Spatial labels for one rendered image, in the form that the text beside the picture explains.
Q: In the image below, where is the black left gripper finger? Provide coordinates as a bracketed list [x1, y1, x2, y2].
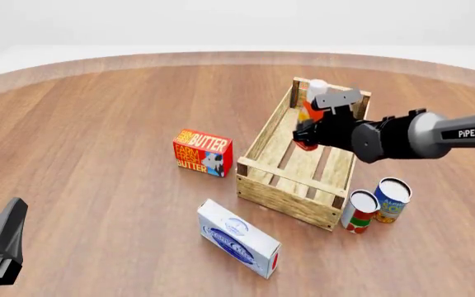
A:
[0, 196, 29, 263]

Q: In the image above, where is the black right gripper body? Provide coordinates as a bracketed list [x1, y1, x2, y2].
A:
[292, 118, 334, 147]

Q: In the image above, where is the red ketchup bottle white cap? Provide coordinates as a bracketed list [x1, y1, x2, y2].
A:
[295, 79, 330, 152]

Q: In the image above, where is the wooden slat tray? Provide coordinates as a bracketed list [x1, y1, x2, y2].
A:
[236, 76, 373, 232]

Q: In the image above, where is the small flat grey plate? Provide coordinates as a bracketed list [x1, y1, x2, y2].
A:
[310, 87, 363, 115]

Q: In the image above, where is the tomato soup tin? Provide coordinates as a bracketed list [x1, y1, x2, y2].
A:
[340, 188, 383, 235]

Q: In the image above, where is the blue alphabet soup tin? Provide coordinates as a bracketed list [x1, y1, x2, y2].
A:
[373, 176, 412, 224]

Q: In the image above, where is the red butter box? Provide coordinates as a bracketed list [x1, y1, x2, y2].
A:
[172, 128, 234, 178]

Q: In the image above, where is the white blue cream cheese box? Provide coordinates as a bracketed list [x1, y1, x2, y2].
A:
[196, 198, 283, 280]

